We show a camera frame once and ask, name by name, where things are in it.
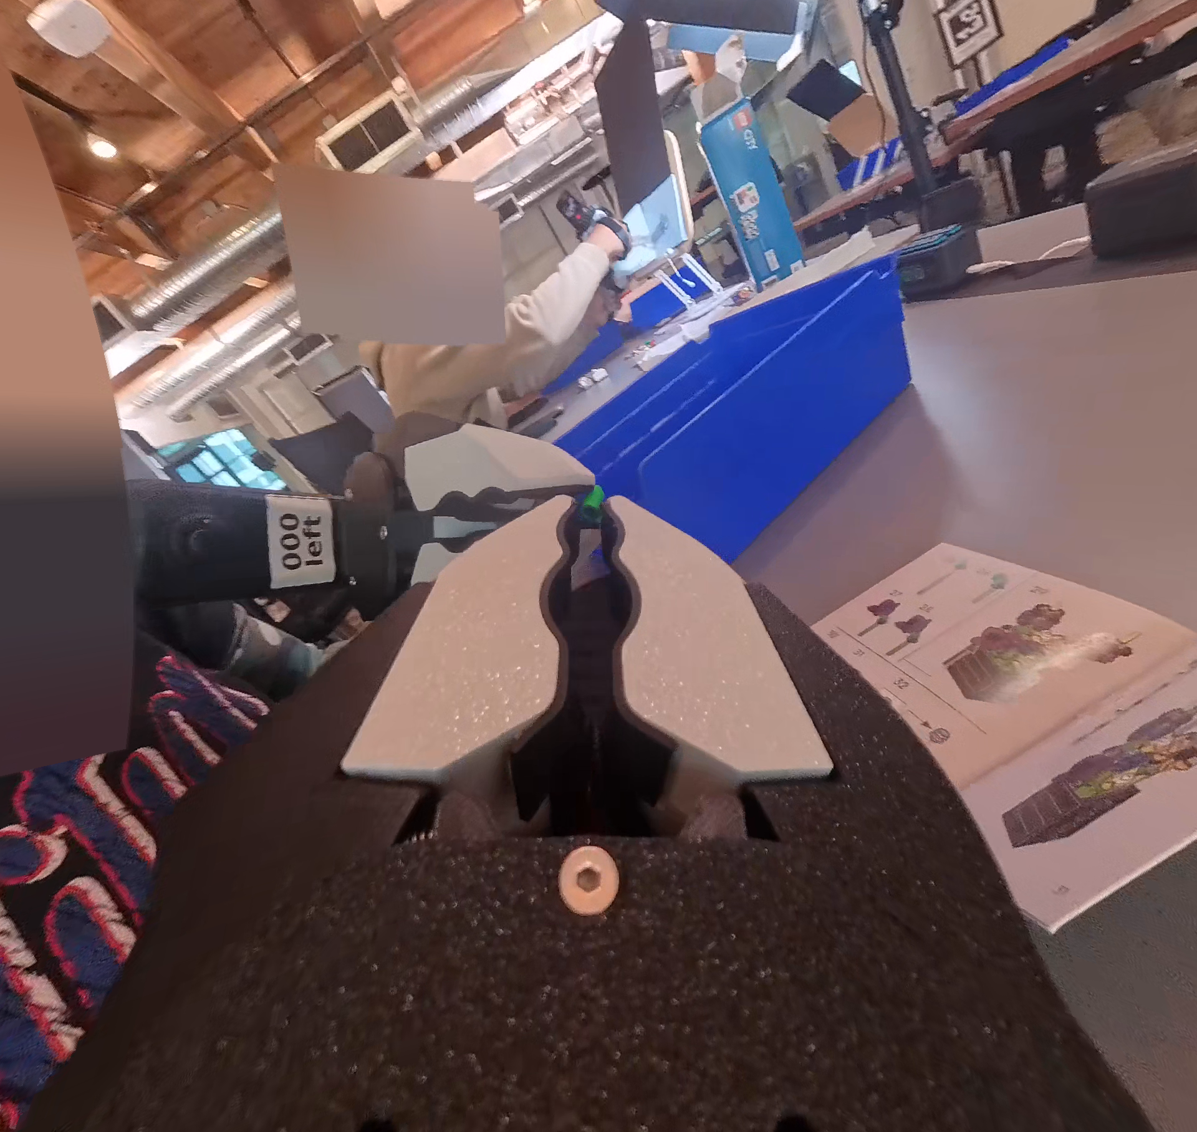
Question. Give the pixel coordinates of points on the wooden side desk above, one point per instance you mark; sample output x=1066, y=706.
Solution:
x=1076, y=67

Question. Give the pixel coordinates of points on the person's left forearm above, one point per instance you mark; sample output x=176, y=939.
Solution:
x=253, y=646

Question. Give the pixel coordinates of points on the tall blue box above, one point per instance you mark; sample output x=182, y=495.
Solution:
x=752, y=198

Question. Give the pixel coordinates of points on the dark grey cube device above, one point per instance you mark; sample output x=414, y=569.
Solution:
x=1144, y=201

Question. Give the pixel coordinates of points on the person's left hand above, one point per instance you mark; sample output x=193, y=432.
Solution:
x=374, y=482

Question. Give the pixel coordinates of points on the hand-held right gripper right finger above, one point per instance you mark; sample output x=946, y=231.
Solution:
x=721, y=665

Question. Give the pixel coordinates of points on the lego instruction booklet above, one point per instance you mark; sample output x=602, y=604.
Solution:
x=1047, y=721

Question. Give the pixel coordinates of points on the small black device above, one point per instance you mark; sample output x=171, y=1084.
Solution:
x=938, y=261

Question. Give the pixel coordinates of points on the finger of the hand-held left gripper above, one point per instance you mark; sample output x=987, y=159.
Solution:
x=459, y=549
x=490, y=463

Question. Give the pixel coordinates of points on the silver ceiling duct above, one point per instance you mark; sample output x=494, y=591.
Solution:
x=243, y=272

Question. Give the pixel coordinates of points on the large blue plastic bin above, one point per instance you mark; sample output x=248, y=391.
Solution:
x=767, y=403

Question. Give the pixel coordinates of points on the white ceiling disc device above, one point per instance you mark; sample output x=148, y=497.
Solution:
x=70, y=22

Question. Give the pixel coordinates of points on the black light stand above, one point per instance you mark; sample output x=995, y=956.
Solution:
x=898, y=67

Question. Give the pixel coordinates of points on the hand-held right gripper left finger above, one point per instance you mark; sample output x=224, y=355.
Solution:
x=467, y=675

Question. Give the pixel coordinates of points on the small green lego piece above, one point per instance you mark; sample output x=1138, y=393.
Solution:
x=593, y=503

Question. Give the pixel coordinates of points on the square wall tag sign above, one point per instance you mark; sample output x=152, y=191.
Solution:
x=969, y=22

